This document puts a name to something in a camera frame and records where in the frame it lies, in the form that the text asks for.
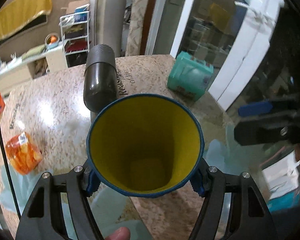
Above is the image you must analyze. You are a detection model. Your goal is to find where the blue cup yellow inside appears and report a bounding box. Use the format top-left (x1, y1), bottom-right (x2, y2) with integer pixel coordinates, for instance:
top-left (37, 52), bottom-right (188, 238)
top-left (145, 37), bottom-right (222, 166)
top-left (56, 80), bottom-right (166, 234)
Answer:
top-left (86, 94), bottom-right (205, 198)

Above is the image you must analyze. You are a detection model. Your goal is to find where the operator hand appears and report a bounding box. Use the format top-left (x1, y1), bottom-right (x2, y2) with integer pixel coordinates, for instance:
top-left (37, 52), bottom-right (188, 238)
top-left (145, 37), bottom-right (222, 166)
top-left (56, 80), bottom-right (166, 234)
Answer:
top-left (105, 227), bottom-right (130, 240)

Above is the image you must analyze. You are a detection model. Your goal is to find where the orange snack packet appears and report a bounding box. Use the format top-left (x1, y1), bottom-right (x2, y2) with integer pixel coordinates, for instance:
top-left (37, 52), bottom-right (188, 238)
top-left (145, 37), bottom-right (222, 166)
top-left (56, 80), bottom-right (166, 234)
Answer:
top-left (5, 132), bottom-right (43, 175)

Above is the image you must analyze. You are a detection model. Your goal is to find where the teal rectangular container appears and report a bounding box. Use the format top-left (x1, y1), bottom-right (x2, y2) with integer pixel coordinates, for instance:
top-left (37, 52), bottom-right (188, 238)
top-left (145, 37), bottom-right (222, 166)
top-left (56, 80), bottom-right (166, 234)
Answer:
top-left (167, 51), bottom-right (214, 101)

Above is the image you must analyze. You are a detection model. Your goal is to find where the black thermos bottle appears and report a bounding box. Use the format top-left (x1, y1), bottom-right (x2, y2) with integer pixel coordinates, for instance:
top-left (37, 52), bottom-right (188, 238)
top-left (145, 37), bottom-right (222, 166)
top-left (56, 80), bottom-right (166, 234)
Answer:
top-left (83, 44), bottom-right (117, 113)

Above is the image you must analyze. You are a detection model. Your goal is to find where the low white tv cabinet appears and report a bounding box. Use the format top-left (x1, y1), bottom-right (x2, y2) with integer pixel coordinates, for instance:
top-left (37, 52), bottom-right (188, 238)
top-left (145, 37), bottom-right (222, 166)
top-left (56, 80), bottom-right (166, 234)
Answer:
top-left (0, 46), bottom-right (68, 96)

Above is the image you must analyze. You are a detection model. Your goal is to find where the bowl with orange fruit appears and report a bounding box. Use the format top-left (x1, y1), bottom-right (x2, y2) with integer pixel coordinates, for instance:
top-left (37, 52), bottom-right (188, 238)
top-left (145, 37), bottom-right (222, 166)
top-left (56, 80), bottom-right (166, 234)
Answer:
top-left (45, 33), bottom-right (59, 50)

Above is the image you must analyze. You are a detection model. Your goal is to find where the black cable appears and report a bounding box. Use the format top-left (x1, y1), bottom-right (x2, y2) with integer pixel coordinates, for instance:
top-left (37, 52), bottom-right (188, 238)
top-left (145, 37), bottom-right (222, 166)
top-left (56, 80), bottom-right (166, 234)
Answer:
top-left (0, 94), bottom-right (22, 221)

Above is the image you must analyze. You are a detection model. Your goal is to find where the white wire shelf rack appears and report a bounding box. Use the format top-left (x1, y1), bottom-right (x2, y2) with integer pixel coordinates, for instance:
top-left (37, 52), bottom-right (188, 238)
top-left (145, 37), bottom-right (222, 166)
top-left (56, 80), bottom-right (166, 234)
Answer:
top-left (59, 5), bottom-right (90, 68)

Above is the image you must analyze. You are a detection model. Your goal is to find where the yellow cloth on wall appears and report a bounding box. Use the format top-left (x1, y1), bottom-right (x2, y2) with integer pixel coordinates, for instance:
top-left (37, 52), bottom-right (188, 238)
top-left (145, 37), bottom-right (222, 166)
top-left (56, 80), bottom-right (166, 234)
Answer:
top-left (0, 0), bottom-right (52, 41)

